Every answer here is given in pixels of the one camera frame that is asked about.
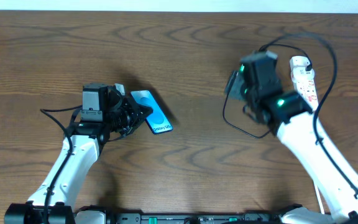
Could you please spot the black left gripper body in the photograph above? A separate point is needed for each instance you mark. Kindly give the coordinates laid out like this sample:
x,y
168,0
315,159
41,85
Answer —
x,y
132,111

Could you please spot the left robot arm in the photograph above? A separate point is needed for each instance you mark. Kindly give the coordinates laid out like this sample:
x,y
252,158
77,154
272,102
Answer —
x,y
105,109

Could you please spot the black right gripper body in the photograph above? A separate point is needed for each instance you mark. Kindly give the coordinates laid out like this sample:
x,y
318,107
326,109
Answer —
x,y
234,86

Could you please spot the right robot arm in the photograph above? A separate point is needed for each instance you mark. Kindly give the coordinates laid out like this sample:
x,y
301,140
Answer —
x,y
289,117

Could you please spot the white power strip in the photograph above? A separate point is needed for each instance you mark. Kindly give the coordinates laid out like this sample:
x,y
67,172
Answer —
x,y
303,82

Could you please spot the white charger plug adapter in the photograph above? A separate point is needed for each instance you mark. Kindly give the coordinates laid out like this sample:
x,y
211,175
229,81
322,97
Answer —
x,y
299,61

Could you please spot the blue screen smartphone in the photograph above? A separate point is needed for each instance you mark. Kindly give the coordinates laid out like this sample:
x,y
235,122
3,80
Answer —
x,y
157,121

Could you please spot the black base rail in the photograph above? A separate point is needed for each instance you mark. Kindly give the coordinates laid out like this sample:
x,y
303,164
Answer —
x,y
193,218

